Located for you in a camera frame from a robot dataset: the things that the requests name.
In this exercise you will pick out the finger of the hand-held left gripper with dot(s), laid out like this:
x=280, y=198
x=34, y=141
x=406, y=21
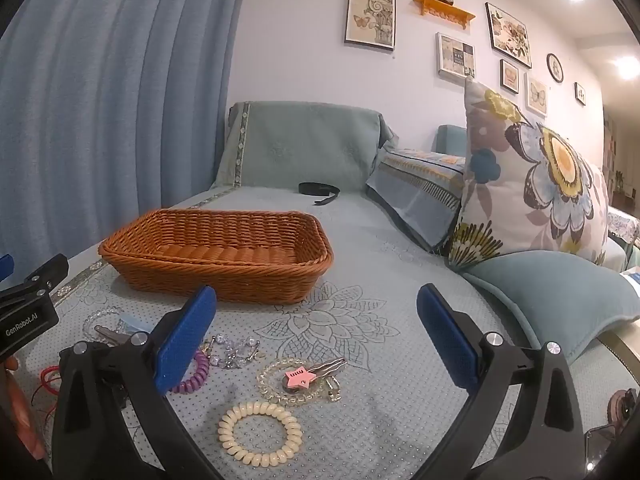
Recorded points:
x=4, y=266
x=50, y=270

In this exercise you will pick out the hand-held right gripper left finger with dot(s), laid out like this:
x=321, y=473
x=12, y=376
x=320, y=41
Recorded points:
x=184, y=342

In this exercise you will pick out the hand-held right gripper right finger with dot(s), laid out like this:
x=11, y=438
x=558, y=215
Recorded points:
x=447, y=340

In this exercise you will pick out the brown wicker basket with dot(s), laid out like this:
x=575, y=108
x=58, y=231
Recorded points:
x=225, y=280

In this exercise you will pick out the silver metal hair clip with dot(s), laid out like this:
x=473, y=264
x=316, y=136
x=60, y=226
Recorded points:
x=107, y=332

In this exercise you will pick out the pink star hair clip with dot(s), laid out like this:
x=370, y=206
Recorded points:
x=298, y=379

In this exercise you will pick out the person's left hand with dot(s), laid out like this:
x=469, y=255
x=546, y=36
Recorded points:
x=9, y=364

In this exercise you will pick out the plain teal pillow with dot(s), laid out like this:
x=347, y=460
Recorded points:
x=540, y=295

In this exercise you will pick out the striped blue pillow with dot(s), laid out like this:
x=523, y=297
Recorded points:
x=415, y=185

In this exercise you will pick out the brown round object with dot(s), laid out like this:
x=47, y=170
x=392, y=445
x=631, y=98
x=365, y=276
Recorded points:
x=622, y=407

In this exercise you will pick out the floral print pillow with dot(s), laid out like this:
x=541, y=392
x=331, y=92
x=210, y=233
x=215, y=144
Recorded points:
x=530, y=170

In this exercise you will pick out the blue curtain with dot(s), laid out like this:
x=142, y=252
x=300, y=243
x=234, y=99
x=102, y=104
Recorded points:
x=100, y=85

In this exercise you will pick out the teal sofa backrest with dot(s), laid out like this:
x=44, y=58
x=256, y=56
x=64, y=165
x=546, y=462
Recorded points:
x=448, y=139

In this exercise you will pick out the pale butterfly picture frame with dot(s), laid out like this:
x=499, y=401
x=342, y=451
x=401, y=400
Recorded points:
x=536, y=95

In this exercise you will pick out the small brown picture frame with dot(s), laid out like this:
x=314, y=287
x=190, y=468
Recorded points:
x=509, y=76

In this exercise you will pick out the tiny black picture frame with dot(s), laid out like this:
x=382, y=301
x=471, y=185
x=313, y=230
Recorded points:
x=580, y=93

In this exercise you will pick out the white picture frame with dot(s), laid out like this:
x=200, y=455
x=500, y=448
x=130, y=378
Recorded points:
x=455, y=56

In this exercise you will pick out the round black wall frame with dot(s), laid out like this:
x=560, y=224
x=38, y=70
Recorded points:
x=555, y=67

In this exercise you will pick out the floral picture frame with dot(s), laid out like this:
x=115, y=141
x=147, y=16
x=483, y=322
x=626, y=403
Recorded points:
x=509, y=35

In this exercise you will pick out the large butterfly picture frame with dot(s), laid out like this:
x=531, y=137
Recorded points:
x=370, y=17

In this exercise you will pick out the orange wall shelf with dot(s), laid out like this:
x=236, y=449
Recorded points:
x=442, y=7

